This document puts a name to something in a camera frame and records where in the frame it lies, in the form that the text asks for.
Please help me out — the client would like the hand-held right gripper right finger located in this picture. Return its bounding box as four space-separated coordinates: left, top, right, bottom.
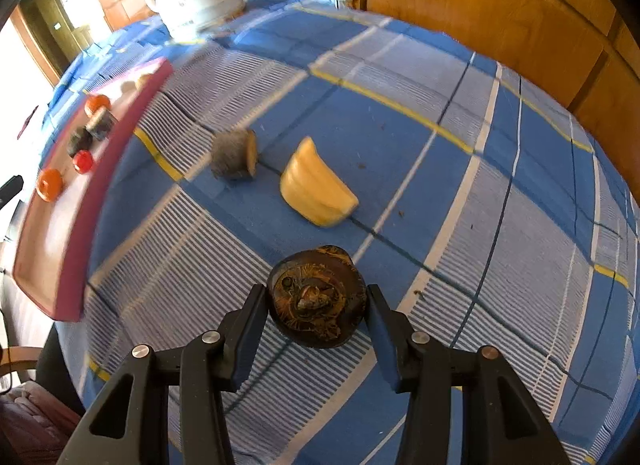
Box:
366 284 571 465

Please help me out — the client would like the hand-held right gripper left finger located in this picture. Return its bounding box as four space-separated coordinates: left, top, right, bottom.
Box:
56 284 271 465

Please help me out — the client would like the round dark brown fruit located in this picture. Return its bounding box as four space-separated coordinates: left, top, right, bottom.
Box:
266 245 369 349

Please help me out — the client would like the maroon tray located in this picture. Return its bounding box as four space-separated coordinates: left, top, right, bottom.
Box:
12 57 175 322

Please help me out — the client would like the orange tangerine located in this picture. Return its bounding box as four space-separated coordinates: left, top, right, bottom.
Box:
37 168 64 202
84 94 112 116

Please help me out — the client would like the dark cut root piece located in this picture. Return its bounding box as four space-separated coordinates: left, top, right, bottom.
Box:
210 128 259 180
86 110 119 142

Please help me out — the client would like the yellow squash piece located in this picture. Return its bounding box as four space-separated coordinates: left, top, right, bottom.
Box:
279 137 360 228

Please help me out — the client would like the blue plaid blanket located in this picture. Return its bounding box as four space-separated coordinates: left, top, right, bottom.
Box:
39 0 640 465

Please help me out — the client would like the wooden chair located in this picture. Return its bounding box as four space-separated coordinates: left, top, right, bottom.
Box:
0 345 83 465

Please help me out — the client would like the black object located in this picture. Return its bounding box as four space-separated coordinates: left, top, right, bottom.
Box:
0 174 25 206

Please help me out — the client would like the dark red small object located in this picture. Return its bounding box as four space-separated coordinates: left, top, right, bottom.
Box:
17 105 40 140

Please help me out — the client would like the wooden headboard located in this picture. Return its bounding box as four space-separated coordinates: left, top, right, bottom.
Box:
245 0 640 186

